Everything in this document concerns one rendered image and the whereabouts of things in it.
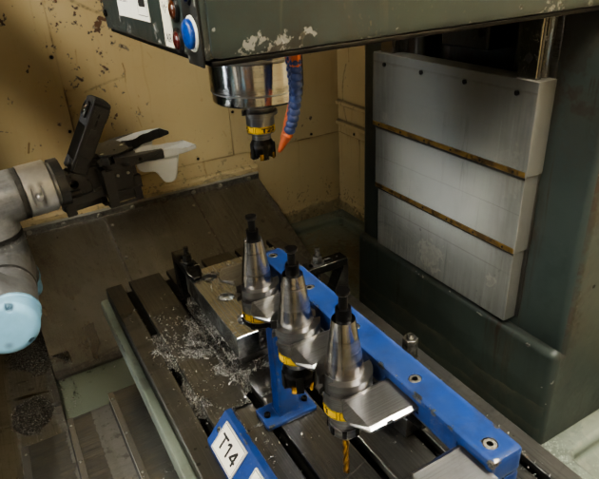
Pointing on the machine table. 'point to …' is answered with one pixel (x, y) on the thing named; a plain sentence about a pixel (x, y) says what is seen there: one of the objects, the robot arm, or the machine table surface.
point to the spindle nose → (251, 85)
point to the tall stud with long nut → (410, 344)
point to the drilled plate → (221, 315)
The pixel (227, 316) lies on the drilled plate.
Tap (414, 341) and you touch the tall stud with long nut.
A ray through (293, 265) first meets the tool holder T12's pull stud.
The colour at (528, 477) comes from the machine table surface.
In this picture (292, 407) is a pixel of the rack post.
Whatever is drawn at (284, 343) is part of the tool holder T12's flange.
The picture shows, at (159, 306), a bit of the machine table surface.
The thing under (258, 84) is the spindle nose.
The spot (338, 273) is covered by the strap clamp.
